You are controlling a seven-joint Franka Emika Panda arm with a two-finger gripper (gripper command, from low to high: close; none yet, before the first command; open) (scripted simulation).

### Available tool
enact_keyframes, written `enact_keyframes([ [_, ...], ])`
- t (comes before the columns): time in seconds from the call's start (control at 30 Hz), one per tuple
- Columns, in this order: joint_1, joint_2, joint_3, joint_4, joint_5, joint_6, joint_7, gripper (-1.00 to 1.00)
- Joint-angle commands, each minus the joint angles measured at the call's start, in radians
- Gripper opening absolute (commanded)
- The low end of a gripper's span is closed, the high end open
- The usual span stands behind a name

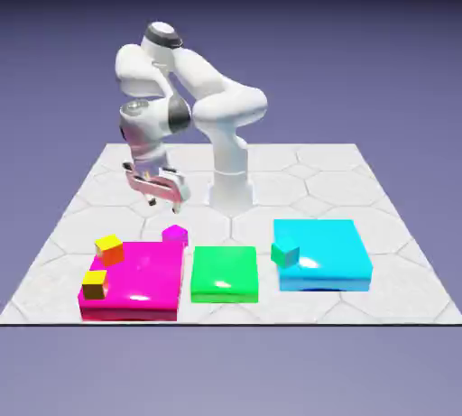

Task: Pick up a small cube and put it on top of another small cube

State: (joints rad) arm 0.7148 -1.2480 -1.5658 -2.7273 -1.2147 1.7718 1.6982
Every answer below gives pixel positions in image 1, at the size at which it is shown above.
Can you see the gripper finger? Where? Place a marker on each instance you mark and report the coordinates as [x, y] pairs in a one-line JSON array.
[[152, 202], [176, 208]]

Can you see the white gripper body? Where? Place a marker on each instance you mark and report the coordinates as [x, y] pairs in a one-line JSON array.
[[162, 188]]

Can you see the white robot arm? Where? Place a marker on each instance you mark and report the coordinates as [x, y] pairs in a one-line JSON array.
[[223, 112]]

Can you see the small magenta cube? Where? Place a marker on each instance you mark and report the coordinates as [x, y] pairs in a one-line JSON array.
[[175, 233]]

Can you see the small yellow cube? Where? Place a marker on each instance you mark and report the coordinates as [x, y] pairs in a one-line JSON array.
[[94, 286], [110, 251]]

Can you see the small green cube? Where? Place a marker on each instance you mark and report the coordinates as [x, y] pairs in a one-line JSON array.
[[285, 255]]

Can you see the large magenta box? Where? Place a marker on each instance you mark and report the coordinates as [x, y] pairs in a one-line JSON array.
[[144, 279]]

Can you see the large green box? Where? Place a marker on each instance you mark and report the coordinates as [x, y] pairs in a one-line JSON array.
[[223, 271]]

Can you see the large cyan box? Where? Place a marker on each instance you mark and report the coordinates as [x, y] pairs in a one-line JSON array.
[[325, 246]]

